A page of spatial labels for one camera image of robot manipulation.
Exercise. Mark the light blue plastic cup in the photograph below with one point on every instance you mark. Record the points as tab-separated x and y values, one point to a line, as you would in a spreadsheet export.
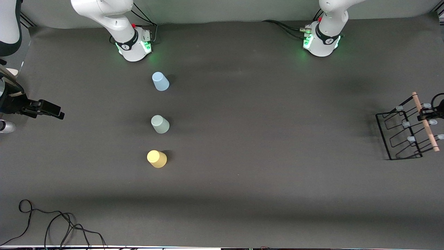
160	82

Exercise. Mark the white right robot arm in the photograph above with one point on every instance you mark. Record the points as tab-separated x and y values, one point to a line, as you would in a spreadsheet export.
125	33

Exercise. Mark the dark grey table mat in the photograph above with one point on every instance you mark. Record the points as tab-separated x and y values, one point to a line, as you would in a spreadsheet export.
277	191

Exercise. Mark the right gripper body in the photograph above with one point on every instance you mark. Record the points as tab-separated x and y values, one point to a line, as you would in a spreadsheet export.
14	103

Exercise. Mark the black aluminium frame rail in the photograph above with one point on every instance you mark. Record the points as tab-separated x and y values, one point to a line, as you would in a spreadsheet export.
27	20
440	13

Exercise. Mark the beige background object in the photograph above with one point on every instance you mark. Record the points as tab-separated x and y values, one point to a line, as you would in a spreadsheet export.
13	72

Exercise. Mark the yellow plastic cup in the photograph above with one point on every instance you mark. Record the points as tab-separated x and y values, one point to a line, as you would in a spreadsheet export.
156	159

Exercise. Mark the pale green plastic cup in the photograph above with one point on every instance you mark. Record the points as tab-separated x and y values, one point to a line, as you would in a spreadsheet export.
160	125

